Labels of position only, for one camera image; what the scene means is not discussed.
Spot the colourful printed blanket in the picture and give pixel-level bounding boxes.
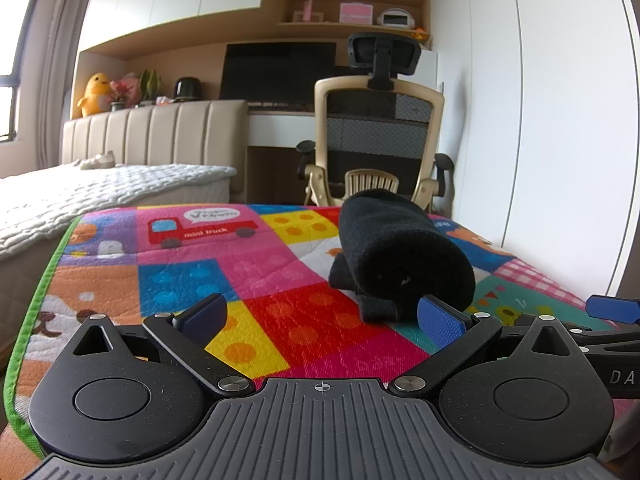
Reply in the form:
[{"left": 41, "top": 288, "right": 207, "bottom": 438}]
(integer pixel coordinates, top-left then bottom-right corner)
[{"left": 2, "top": 202, "right": 640, "bottom": 461}]

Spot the small white cloth item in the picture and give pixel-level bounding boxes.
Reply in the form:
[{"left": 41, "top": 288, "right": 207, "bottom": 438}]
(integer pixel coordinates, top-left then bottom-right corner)
[{"left": 79, "top": 150, "right": 117, "bottom": 171}]

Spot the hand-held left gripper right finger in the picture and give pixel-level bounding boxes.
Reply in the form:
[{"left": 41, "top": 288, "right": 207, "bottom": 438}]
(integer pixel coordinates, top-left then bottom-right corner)
[{"left": 390, "top": 294, "right": 583, "bottom": 396}]

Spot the black monitor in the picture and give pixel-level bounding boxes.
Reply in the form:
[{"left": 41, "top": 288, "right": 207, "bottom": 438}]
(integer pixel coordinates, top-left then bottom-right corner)
[{"left": 219, "top": 41, "right": 351, "bottom": 103}]

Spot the white alarm clock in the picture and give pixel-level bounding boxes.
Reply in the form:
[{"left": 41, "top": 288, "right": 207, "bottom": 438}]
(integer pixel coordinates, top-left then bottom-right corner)
[{"left": 377, "top": 7, "right": 418, "bottom": 28}]

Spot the yellow duck plush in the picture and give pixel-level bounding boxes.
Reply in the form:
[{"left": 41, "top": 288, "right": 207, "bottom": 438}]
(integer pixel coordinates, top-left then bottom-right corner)
[{"left": 76, "top": 72, "right": 113, "bottom": 118}]

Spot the green potted plant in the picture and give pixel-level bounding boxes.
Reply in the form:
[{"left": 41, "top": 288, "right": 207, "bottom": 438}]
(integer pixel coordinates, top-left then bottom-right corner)
[{"left": 137, "top": 68, "right": 163, "bottom": 103}]

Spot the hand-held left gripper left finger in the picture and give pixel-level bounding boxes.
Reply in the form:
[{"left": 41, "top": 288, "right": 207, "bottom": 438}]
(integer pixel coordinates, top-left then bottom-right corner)
[{"left": 70, "top": 294, "right": 256, "bottom": 397}]

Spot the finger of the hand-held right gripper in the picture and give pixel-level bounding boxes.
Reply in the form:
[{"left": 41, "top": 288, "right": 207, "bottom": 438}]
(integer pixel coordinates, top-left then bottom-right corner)
[
  {"left": 586, "top": 294, "right": 640, "bottom": 326},
  {"left": 567, "top": 327, "right": 640, "bottom": 353}
]

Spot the pink box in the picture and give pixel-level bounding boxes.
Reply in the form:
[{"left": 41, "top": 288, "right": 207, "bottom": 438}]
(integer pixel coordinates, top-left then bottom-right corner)
[{"left": 339, "top": 2, "right": 375, "bottom": 25}]

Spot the dark framed window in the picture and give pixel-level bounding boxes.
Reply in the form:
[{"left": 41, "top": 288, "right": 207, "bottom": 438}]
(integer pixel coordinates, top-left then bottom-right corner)
[{"left": 0, "top": 0, "right": 41, "bottom": 146}]

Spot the black round appliance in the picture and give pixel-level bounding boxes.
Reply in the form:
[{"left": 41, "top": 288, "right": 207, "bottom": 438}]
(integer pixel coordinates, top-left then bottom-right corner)
[{"left": 172, "top": 77, "right": 202, "bottom": 101}]

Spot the grey curtain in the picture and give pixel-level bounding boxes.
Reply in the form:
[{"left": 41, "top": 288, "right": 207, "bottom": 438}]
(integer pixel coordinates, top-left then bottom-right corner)
[{"left": 35, "top": 0, "right": 91, "bottom": 171}]

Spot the black garment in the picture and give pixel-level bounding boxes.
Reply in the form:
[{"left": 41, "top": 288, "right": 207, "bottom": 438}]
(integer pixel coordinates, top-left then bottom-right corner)
[{"left": 328, "top": 187, "right": 477, "bottom": 325}]

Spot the beige padded headboard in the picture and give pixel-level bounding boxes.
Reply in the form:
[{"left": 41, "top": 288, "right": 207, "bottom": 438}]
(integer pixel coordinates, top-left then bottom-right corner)
[{"left": 61, "top": 99, "right": 250, "bottom": 206}]

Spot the white cabinet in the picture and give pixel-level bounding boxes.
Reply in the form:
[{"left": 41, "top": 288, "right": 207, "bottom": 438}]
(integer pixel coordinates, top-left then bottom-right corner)
[{"left": 395, "top": 49, "right": 440, "bottom": 96}]

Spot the white desk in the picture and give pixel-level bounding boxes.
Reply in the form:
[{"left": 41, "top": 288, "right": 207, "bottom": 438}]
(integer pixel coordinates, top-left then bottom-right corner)
[{"left": 245, "top": 107, "right": 321, "bottom": 206}]

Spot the bed with white quilted cover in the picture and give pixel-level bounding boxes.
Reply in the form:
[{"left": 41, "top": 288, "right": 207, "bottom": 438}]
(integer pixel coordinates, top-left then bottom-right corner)
[{"left": 0, "top": 162, "right": 238, "bottom": 361}]

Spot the beige mesh office chair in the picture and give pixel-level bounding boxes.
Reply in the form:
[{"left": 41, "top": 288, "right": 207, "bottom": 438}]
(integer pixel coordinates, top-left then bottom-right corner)
[{"left": 295, "top": 32, "right": 456, "bottom": 213}]

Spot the small pink shelf ornament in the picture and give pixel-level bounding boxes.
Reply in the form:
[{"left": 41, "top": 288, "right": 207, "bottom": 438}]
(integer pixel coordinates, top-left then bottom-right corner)
[{"left": 294, "top": 0, "right": 325, "bottom": 23}]

